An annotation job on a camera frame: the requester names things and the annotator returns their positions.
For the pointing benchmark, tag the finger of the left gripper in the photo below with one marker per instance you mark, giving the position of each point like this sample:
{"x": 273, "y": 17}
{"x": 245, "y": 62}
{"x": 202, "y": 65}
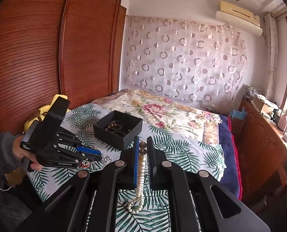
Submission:
{"x": 88, "y": 150}
{"x": 90, "y": 157}

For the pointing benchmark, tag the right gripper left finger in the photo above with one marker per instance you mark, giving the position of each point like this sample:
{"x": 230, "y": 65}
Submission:
{"x": 135, "y": 160}

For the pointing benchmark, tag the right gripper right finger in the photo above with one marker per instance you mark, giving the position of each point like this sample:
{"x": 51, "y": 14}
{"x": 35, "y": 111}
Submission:
{"x": 152, "y": 163}

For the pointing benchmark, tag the black jewelry box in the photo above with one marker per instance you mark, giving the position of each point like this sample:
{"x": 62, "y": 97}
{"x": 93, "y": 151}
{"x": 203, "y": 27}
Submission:
{"x": 118, "y": 129}

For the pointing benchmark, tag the grey sleeve left forearm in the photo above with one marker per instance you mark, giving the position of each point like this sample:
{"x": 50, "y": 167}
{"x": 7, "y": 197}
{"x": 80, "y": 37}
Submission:
{"x": 8, "y": 160}

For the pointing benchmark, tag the person's left hand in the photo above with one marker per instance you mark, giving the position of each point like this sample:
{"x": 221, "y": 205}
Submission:
{"x": 20, "y": 153}

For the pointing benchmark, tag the yellow plush toy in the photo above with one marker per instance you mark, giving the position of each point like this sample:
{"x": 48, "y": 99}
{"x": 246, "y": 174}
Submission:
{"x": 41, "y": 112}

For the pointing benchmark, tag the floral quilt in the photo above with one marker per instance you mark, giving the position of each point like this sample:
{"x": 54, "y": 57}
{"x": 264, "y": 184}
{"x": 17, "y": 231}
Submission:
{"x": 165, "y": 114}

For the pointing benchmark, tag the blue blanket with red trim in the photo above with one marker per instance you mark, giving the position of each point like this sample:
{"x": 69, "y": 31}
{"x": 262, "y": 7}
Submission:
{"x": 232, "y": 175}

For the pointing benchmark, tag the blue paper item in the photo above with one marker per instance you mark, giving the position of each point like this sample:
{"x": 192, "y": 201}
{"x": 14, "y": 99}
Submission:
{"x": 241, "y": 115}

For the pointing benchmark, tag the sheer circle pattern curtain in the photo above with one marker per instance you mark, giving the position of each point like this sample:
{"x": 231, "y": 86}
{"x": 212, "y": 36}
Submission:
{"x": 198, "y": 65}

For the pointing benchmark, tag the red-brown wooden wardrobe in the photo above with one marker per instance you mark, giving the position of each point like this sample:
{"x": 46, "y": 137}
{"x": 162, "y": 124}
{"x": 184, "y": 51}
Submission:
{"x": 48, "y": 47}

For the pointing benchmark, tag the wooden side cabinet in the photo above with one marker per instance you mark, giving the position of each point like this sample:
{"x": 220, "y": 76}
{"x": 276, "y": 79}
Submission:
{"x": 262, "y": 155}

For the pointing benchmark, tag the cardboard box on cabinet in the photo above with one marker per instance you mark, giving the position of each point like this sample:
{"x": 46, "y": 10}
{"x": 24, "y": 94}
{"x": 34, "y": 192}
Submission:
{"x": 264, "y": 106}

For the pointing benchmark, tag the white bottle on cabinet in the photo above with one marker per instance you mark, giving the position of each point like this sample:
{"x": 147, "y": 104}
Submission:
{"x": 282, "y": 123}

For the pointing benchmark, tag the white air conditioner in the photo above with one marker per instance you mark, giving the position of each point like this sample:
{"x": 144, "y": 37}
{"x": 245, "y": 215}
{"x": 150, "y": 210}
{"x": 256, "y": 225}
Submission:
{"x": 239, "y": 18}

